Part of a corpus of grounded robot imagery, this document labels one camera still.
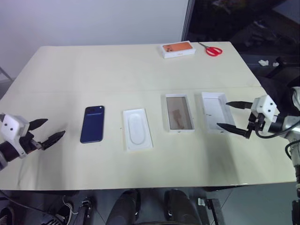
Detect white moulded insert tray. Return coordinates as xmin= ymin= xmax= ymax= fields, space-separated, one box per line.
xmin=123 ymin=108 xmax=154 ymax=154

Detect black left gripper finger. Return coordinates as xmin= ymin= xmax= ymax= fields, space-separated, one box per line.
xmin=41 ymin=130 xmax=66 ymax=151
xmin=28 ymin=118 xmax=49 ymax=133

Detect orange printed phone box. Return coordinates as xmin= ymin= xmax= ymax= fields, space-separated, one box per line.
xmin=160 ymin=41 xmax=196 ymax=60

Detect red handled scissors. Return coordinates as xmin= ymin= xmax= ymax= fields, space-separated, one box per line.
xmin=198 ymin=42 xmax=223 ymax=57

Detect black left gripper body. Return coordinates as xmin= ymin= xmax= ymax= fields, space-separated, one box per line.
xmin=18 ymin=131 xmax=45 ymax=154

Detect dark blue smartphone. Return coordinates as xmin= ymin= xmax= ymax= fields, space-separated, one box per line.
xmin=80 ymin=105 xmax=105 ymax=144

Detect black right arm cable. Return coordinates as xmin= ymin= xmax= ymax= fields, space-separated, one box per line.
xmin=255 ymin=117 xmax=300 ymax=162

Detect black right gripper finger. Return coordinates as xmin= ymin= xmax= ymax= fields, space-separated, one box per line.
xmin=217 ymin=123 xmax=248 ymax=139
xmin=225 ymin=100 xmax=254 ymax=110

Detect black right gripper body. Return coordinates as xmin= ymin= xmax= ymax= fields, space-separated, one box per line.
xmin=243 ymin=112 xmax=266 ymax=140

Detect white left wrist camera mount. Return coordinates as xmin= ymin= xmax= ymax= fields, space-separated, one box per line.
xmin=0 ymin=113 xmax=30 ymax=159

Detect black table clamp bracket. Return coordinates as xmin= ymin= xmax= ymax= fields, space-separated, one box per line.
xmin=197 ymin=197 xmax=226 ymax=225

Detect white phone box base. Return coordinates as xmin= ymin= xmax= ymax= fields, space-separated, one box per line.
xmin=160 ymin=93 xmax=196 ymax=135

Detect grey window frame post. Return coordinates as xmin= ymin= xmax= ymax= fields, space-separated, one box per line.
xmin=180 ymin=0 xmax=195 ymax=43

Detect grey metal frame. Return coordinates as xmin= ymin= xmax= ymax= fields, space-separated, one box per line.
xmin=0 ymin=66 xmax=13 ymax=83

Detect white phone box lid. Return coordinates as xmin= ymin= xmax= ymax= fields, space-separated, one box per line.
xmin=201 ymin=91 xmax=236 ymax=135

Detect black metal support post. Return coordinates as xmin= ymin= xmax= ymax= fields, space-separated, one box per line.
xmin=78 ymin=198 xmax=95 ymax=225

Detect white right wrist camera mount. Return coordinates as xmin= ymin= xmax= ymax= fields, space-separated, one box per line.
xmin=249 ymin=95 xmax=279 ymax=134

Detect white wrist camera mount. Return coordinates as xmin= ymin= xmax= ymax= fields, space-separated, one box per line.
xmin=0 ymin=113 xmax=30 ymax=159
xmin=249 ymin=95 xmax=279 ymax=134

